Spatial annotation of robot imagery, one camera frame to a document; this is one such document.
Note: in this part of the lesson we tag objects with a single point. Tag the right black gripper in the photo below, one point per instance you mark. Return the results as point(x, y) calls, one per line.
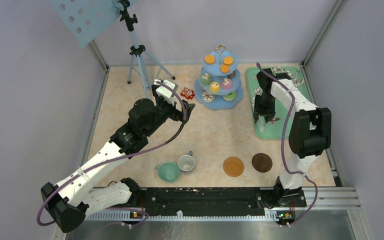
point(268, 114)

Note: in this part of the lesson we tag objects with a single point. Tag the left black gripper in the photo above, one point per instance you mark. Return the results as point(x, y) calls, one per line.
point(177, 115)

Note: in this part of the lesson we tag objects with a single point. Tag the white chocolate drizzle donut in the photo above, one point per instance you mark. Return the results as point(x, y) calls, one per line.
point(207, 97)

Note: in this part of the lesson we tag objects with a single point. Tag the yellow dome cake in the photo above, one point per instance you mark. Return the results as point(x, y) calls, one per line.
point(215, 87)

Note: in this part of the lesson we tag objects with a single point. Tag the green dome cake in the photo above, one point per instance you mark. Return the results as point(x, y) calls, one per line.
point(205, 79)

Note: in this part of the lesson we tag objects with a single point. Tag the green glazed donut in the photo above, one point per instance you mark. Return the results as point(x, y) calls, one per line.
point(230, 96)

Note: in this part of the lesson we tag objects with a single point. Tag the blue three-tier cake stand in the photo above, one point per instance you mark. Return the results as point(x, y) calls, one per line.
point(219, 103)

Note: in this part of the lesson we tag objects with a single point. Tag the pink dome cake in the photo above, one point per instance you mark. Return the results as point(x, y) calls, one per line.
point(226, 84)

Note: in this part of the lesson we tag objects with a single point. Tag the small brown cookie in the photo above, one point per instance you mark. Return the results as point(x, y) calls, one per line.
point(224, 68)

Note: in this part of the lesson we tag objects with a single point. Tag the round orange biscuit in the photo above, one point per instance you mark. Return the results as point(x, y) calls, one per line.
point(228, 60)
point(209, 59)

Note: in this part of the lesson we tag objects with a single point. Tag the white grey teacup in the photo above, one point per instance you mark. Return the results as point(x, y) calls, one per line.
point(186, 163)

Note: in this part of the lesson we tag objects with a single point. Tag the dark brown saucer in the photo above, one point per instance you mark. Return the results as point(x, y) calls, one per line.
point(262, 163)

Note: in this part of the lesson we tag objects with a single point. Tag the green teacup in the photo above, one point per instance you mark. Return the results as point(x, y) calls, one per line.
point(168, 172)

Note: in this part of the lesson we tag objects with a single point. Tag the orange saucer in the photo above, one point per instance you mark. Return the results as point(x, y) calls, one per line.
point(233, 166)

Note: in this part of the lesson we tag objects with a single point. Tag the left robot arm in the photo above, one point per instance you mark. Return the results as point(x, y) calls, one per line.
point(74, 198)

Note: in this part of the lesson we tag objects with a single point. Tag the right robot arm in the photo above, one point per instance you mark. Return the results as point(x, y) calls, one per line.
point(305, 135)

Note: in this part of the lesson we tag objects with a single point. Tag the red owl toy block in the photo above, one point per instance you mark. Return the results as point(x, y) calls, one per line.
point(187, 93)

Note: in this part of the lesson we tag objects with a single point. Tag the green floral serving tray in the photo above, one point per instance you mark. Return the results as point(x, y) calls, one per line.
point(273, 130)

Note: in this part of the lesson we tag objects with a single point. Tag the light blue tripod stand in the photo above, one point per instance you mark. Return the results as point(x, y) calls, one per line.
point(136, 50)

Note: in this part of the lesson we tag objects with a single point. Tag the blue perforated board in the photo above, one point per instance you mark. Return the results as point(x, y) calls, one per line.
point(86, 19)

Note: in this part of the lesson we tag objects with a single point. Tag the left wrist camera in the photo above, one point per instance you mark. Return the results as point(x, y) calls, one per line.
point(166, 89)

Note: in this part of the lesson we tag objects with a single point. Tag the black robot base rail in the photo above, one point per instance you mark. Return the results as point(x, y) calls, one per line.
point(213, 201)

